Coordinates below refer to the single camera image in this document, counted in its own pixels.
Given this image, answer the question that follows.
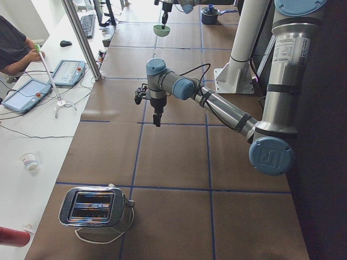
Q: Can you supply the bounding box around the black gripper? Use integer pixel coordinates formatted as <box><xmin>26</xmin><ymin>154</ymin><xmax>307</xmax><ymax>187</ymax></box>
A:
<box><xmin>162</xmin><ymin>2</ymin><xmax>171</xmax><ymax>29</ymax></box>
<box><xmin>150</xmin><ymin>97</ymin><xmax>166</xmax><ymax>127</ymax></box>

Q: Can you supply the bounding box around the green bowl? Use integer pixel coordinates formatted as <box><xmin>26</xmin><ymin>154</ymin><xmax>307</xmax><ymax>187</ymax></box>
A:
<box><xmin>153</xmin><ymin>24</ymin><xmax>171</xmax><ymax>37</ymax></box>

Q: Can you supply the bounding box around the person's forearm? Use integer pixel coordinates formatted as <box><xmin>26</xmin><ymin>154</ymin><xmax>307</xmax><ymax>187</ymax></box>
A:
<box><xmin>1</xmin><ymin>55</ymin><xmax>30</xmax><ymax>76</ymax></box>

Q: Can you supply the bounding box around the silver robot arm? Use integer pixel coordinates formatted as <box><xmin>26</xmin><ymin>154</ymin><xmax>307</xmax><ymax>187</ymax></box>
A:
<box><xmin>154</xmin><ymin>0</ymin><xmax>206</xmax><ymax>29</ymax></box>
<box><xmin>134</xmin><ymin>1</ymin><xmax>326</xmax><ymax>176</ymax></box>

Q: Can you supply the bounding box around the person's hand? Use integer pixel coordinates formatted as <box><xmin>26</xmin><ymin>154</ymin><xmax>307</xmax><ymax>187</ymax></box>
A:
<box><xmin>23</xmin><ymin>49</ymin><xmax>46</xmax><ymax>63</ymax></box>

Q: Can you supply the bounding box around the blue saucepan with glass lid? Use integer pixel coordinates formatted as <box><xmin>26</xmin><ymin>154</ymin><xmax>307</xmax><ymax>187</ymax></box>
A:
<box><xmin>201</xmin><ymin>4</ymin><xmax>237</xmax><ymax>25</ymax></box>

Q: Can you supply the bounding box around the black keyboard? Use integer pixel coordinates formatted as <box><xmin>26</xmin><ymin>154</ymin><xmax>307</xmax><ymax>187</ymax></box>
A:
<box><xmin>80</xmin><ymin>14</ymin><xmax>95</xmax><ymax>39</ymax></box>

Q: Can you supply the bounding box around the green tipped white stick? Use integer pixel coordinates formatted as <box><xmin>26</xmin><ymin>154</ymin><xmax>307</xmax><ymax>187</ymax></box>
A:
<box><xmin>35</xmin><ymin>44</ymin><xmax>77</xmax><ymax>118</ymax></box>

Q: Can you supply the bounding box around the far blue teach pendant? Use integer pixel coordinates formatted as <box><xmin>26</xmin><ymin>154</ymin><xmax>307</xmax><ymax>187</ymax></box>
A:
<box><xmin>52</xmin><ymin>60</ymin><xmax>85</xmax><ymax>88</ymax></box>

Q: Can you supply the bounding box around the blue teach pendant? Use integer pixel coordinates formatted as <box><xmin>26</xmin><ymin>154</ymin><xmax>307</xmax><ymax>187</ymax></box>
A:
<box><xmin>52</xmin><ymin>60</ymin><xmax>85</xmax><ymax>88</ymax></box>
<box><xmin>1</xmin><ymin>79</ymin><xmax>52</xmax><ymax>113</ymax></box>

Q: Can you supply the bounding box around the black computer mouse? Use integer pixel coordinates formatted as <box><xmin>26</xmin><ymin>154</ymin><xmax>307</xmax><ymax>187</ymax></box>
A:
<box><xmin>60</xmin><ymin>40</ymin><xmax>72</xmax><ymax>47</ymax></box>

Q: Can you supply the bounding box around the silver toaster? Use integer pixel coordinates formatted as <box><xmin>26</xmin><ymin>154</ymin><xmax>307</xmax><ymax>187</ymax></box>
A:
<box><xmin>59</xmin><ymin>186</ymin><xmax>135</xmax><ymax>235</ymax></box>

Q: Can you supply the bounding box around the near blue teach pendant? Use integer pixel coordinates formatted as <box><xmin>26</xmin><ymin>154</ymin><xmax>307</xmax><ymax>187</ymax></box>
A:
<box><xmin>1</xmin><ymin>79</ymin><xmax>52</xmax><ymax>113</ymax></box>

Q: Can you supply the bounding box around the white paper cup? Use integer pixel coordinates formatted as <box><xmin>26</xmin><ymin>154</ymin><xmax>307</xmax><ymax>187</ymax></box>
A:
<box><xmin>20</xmin><ymin>153</ymin><xmax>38</xmax><ymax>171</ymax></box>

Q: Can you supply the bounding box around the red bottle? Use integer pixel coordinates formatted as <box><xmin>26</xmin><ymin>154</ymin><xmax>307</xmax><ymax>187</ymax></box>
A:
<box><xmin>0</xmin><ymin>227</ymin><xmax>30</xmax><ymax>247</ymax></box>

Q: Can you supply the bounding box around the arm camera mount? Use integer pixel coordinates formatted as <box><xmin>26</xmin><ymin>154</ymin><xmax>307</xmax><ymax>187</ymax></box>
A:
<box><xmin>134</xmin><ymin>83</ymin><xmax>151</xmax><ymax>105</ymax></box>

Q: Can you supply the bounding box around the white pedestal column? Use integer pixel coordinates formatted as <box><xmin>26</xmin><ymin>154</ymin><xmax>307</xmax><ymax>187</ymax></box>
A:
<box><xmin>214</xmin><ymin>0</ymin><xmax>271</xmax><ymax>94</ymax></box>

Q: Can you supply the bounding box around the aluminium frame post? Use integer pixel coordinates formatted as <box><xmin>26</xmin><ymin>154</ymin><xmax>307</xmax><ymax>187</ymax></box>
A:
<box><xmin>61</xmin><ymin>0</ymin><xmax>101</xmax><ymax>81</ymax></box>

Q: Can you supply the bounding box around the white toaster cord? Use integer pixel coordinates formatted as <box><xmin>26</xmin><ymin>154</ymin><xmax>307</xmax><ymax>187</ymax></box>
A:
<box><xmin>74</xmin><ymin>208</ymin><xmax>135</xmax><ymax>244</ymax></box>

